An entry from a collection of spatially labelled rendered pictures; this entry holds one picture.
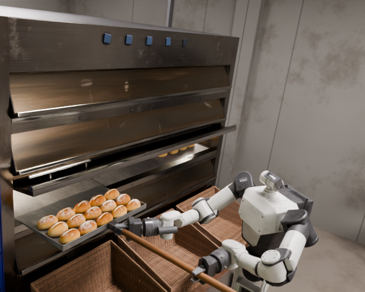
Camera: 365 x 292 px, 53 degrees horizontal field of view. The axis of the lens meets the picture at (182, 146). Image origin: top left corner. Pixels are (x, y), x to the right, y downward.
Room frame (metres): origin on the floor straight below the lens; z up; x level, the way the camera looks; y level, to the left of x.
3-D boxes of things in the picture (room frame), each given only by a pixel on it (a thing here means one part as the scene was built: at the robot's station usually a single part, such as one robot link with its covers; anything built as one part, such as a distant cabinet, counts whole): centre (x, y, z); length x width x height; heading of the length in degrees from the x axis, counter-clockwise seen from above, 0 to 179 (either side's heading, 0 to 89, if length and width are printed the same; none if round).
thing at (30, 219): (1.64, 0.45, 1.19); 0.55 x 0.36 x 0.03; 147
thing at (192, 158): (2.19, 0.24, 1.16); 1.80 x 0.06 x 0.04; 146
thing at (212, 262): (1.33, -0.19, 1.19); 0.12 x 0.10 x 0.13; 140
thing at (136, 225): (1.54, 0.16, 1.19); 0.12 x 0.10 x 0.13; 112
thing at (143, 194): (2.18, 0.22, 1.02); 1.79 x 0.11 x 0.19; 146
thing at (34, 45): (2.19, 0.24, 2.00); 1.80 x 0.08 x 0.21; 146
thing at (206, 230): (2.54, -0.35, 0.72); 0.56 x 0.49 x 0.28; 145
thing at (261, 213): (1.68, -0.51, 1.27); 0.34 x 0.30 x 0.36; 28
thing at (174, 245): (2.05, -0.01, 0.72); 0.56 x 0.49 x 0.28; 144
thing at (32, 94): (2.18, 0.22, 1.80); 1.79 x 0.11 x 0.19; 146
